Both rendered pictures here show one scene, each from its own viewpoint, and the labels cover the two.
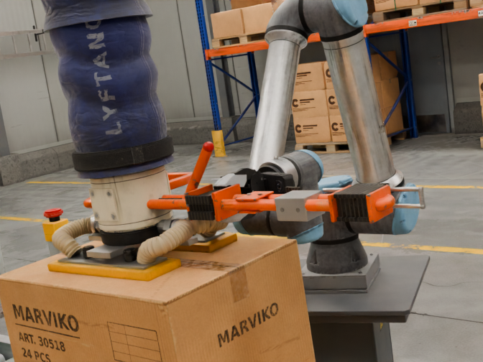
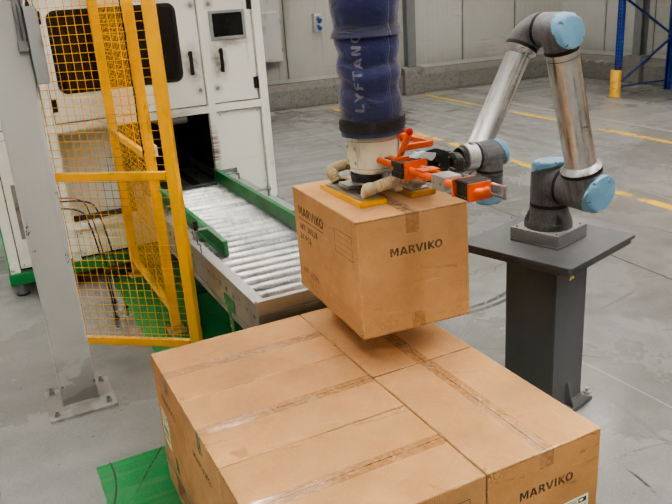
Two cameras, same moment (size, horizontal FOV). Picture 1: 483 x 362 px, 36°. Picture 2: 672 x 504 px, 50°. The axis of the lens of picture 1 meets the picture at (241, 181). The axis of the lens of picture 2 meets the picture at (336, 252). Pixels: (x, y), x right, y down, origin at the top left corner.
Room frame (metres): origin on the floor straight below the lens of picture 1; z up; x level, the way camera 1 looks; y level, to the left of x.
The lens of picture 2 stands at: (-0.65, -0.72, 1.74)
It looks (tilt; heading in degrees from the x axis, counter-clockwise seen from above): 20 degrees down; 26
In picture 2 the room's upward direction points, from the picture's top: 4 degrees counter-clockwise
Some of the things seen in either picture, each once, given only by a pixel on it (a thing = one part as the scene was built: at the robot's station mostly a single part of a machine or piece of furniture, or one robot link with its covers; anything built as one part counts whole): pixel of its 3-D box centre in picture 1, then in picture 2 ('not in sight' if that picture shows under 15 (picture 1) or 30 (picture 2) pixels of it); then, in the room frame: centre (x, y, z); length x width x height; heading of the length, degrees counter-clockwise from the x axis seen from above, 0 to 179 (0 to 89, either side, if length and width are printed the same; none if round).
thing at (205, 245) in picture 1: (169, 234); (399, 180); (1.72, 0.19, 1.09); 0.34 x 0.10 x 0.05; 49
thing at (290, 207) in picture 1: (300, 205); (446, 181); (1.35, -0.10, 1.20); 0.07 x 0.07 x 0.04; 49
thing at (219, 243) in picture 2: not in sight; (175, 212); (2.58, 1.91, 0.60); 1.60 x 0.10 x 0.09; 52
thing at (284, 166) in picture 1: (275, 177); (467, 156); (1.66, -0.08, 1.20); 0.09 x 0.05 x 0.10; 52
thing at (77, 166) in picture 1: (124, 151); (372, 122); (1.65, 0.25, 1.31); 0.23 x 0.23 x 0.04
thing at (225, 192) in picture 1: (214, 202); (409, 167); (1.49, 0.06, 1.20); 0.10 x 0.08 x 0.06; 139
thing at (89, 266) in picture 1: (110, 258); (351, 189); (1.58, 0.31, 1.09); 0.34 x 0.10 x 0.05; 49
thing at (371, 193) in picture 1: (360, 203); (471, 188); (1.25, -0.20, 1.21); 0.08 x 0.07 x 0.05; 49
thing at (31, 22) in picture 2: not in sight; (34, 44); (1.59, 1.69, 1.62); 0.20 x 0.05 x 0.30; 52
